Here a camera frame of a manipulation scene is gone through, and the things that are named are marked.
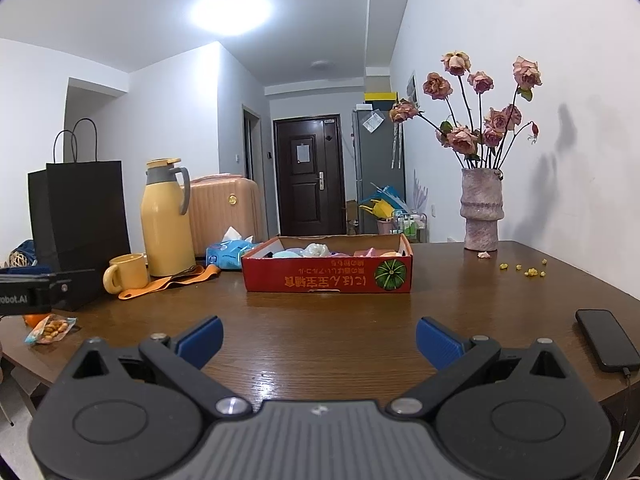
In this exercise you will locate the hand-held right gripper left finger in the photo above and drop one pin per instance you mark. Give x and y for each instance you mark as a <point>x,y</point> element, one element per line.
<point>200,342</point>

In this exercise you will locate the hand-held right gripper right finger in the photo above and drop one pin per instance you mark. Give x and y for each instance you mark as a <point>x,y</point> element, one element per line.
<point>439,342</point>

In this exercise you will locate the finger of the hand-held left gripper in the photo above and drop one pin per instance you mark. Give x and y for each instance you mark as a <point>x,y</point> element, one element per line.
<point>25,271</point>
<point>75,287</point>

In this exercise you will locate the orange nut snack packet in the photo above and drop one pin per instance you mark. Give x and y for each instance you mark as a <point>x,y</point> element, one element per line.
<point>50,330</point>

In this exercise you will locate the light blue fluffy cloth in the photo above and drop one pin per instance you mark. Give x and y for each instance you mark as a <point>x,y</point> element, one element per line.
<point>286,254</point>

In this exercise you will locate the red cardboard box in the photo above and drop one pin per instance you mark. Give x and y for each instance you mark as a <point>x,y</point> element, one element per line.
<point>320,275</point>

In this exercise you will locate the clear plastic bag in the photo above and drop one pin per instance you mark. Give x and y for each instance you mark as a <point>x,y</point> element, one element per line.
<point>316,250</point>

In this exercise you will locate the woven rattan ball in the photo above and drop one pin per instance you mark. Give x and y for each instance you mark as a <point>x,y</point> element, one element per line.
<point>16,259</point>

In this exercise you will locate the dark blue bag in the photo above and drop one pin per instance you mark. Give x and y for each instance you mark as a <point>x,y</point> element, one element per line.
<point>27,247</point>

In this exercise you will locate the orange fruit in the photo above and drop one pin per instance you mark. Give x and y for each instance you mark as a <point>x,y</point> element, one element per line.
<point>35,318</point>

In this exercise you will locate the yellow mug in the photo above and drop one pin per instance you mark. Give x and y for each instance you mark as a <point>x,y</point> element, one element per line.
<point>131,272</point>

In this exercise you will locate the black paper bag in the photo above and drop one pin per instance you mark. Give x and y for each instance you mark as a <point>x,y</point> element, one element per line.
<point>80,210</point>

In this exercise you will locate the blue tissue pack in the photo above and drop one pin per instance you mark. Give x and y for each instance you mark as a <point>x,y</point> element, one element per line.
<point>227,255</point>

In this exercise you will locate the yellow thermos jug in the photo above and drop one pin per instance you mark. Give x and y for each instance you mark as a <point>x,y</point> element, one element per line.
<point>165,225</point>

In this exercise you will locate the scattered yellow petal crumbs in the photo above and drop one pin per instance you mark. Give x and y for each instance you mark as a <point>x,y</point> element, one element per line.
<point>531,272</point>

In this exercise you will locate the metal storage cart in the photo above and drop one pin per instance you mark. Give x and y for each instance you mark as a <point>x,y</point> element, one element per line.
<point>410,225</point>

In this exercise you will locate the pink bucket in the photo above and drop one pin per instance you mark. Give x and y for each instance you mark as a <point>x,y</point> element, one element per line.
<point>386,227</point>

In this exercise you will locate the pink suitcase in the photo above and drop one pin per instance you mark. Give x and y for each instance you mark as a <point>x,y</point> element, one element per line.
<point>225,215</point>

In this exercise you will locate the pink stone vase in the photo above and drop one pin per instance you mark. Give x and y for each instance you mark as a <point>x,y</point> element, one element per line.
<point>481,210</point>

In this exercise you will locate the yellow watering can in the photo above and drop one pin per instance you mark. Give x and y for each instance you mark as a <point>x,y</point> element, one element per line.
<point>382,209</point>

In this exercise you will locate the tall cardboard box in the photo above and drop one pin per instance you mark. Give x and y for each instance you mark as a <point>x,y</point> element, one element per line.
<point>351,210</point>

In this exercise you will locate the black smartphone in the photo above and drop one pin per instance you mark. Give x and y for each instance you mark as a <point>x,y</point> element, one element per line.
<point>602,340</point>

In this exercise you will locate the dark brown entrance door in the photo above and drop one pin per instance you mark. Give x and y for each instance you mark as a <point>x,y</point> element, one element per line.
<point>307,200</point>

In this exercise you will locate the grey refrigerator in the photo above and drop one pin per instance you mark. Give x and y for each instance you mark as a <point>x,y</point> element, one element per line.
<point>377,160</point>

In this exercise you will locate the dried pink rose bouquet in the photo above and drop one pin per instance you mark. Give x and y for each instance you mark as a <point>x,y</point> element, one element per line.
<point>465,140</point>

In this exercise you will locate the white notice on door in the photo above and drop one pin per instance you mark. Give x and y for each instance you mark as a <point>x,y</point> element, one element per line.
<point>302,153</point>

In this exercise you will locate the paper sheet on refrigerator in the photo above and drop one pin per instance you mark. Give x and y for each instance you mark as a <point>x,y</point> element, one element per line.
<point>373,123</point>

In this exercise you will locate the yellow black box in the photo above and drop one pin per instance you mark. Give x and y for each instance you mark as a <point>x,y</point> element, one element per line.
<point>380,95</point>

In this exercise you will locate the small hallway ceiling lamp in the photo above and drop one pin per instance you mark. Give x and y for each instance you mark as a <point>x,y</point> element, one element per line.
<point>320,64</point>

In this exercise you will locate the bright round ceiling light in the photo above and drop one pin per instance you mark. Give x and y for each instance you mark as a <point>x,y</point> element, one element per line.
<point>231,11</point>

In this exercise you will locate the side door frame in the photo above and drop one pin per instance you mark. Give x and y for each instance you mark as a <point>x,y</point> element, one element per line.
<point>252,145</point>

